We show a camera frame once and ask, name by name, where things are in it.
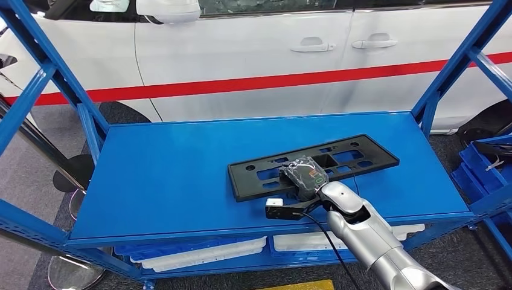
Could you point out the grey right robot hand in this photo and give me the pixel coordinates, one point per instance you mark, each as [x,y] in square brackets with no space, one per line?
[306,178]

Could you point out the black plastic plate frame part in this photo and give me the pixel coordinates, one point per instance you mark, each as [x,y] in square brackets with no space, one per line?
[380,158]

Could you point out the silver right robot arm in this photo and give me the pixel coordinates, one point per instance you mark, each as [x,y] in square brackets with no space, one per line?
[368,240]

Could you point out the blue metal shelf rack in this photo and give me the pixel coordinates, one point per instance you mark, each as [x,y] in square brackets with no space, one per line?
[160,180]

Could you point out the white plastic tray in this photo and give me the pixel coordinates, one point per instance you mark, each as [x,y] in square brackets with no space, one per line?
[304,242]
[180,263]
[200,250]

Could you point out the yellow floor tape square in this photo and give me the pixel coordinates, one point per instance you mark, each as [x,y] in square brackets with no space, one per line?
[300,285]

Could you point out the white car with red stripe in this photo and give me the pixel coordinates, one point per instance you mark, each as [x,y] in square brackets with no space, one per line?
[240,60]

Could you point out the blue rack with blue bins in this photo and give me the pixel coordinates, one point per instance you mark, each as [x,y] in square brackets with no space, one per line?
[480,168]

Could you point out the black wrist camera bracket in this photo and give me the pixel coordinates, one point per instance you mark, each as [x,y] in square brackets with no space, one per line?
[288,212]

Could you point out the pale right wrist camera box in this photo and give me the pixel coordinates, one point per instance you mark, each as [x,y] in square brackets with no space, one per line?
[275,202]

